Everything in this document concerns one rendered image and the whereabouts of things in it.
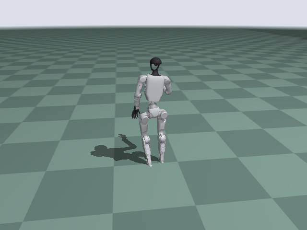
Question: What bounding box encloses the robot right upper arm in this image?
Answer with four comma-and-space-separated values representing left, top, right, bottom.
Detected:
164, 76, 172, 95

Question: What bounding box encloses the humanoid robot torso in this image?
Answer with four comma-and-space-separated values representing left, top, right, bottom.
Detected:
144, 73, 165, 119

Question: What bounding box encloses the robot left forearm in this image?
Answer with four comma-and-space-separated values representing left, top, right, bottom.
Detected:
134, 97, 140, 110

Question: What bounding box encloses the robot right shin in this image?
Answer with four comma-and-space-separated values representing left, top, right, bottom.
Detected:
158, 135, 166, 162

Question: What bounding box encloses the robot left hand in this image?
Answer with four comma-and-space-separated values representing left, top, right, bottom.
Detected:
132, 106, 140, 119

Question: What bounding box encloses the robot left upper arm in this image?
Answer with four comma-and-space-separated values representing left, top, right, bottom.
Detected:
134, 75, 147, 98

